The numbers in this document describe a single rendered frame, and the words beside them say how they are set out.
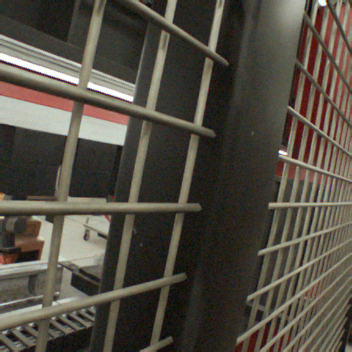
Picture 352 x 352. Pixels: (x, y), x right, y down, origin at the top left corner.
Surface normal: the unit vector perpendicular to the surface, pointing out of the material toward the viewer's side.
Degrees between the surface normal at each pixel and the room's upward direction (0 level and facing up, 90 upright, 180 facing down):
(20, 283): 90
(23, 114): 90
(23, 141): 90
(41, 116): 90
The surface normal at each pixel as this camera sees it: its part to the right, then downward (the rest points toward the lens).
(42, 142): 0.80, 0.18
